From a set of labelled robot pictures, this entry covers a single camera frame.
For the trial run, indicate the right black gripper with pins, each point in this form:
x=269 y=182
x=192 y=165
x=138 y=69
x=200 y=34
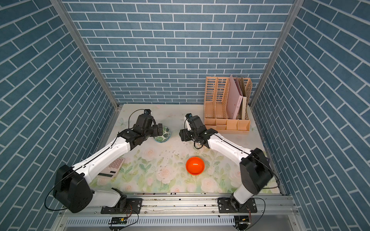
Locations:
x=184 y=135

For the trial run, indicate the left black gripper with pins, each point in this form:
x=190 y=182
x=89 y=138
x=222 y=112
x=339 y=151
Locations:
x=156 y=133

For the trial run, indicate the green leaf bowl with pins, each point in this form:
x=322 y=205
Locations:
x=165 y=136

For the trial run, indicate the orange bowl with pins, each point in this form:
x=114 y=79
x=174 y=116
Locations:
x=195 y=166

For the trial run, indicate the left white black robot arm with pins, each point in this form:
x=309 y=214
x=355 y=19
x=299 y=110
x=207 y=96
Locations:
x=72 y=188

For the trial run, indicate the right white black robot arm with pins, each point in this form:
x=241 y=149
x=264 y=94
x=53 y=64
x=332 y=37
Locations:
x=254 y=167

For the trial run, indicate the floral table mat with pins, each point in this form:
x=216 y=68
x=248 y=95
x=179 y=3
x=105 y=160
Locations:
x=161 y=167

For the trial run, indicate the peach desk file organizer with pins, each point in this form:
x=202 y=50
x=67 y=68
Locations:
x=215 y=100

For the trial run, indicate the brown folder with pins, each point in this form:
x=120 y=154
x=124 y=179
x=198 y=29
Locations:
x=244 y=99

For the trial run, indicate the pink folder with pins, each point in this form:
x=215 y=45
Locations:
x=234 y=99

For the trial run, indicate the pink calculator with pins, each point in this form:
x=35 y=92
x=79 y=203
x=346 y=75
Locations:
x=112 y=170

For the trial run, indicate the green circuit board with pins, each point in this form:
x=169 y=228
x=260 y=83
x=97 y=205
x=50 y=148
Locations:
x=118 y=221

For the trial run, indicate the right base connector box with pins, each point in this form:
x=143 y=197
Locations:
x=241 y=223

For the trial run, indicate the aluminium mounting rail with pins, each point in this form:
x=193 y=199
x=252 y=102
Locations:
x=201 y=204

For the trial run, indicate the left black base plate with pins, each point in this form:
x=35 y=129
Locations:
x=133 y=206

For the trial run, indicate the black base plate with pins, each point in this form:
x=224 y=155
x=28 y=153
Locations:
x=133 y=206
x=224 y=205

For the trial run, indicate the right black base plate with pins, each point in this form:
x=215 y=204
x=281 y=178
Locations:
x=224 y=205

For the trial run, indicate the white perforated cable duct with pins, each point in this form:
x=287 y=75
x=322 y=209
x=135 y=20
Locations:
x=155 y=221

